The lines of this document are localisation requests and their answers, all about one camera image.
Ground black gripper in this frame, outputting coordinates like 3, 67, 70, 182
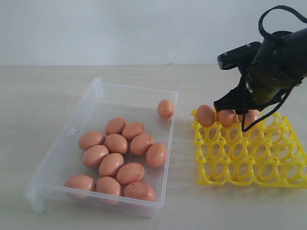
213, 69, 288, 116

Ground brown egg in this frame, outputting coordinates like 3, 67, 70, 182
95, 176, 122, 196
63, 174, 96, 191
121, 122, 145, 141
130, 133, 154, 156
99, 153, 124, 177
82, 145, 109, 168
105, 116, 127, 135
157, 100, 174, 119
105, 134, 129, 155
196, 104, 214, 127
244, 110, 260, 127
116, 162, 145, 185
145, 143, 167, 168
217, 110, 237, 127
123, 182, 155, 202
78, 130, 105, 151

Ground clear plastic bin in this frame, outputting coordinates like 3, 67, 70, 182
24, 78, 179, 217

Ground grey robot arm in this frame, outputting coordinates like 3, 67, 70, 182
213, 29, 307, 114

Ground yellow plastic egg tray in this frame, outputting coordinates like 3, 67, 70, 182
191, 113, 307, 188

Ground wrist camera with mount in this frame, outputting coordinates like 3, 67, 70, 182
217, 42, 262, 75

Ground black cable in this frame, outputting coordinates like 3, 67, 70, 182
241, 5, 307, 132

